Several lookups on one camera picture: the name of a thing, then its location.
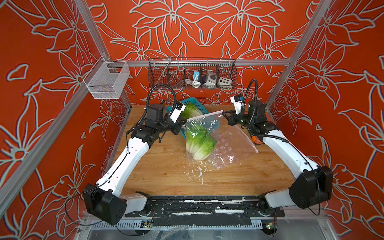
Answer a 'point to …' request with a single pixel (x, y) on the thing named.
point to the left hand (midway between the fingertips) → (184, 117)
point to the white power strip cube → (225, 83)
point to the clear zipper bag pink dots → (232, 144)
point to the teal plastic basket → (194, 101)
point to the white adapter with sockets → (212, 79)
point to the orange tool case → (257, 140)
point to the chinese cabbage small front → (194, 134)
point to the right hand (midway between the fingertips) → (221, 112)
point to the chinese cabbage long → (204, 147)
